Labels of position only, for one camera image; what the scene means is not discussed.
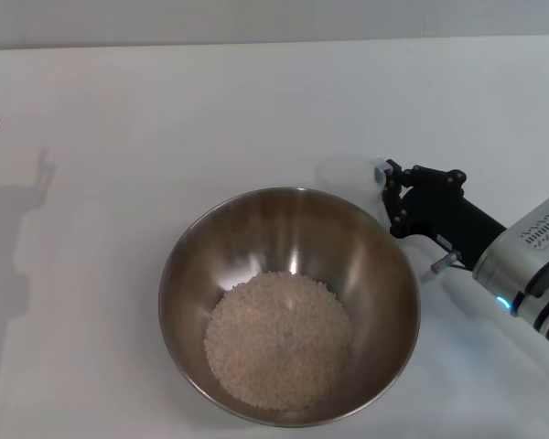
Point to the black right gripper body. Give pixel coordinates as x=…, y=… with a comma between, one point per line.
x=444, y=210

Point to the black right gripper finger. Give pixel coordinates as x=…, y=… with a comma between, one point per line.
x=391, y=171
x=395, y=210

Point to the clear plastic measuring cup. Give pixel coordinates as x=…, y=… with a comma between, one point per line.
x=347, y=176

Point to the stainless steel mixing bowl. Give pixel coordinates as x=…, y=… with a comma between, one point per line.
x=256, y=228

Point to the white rice grains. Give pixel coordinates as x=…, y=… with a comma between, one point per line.
x=279, y=340

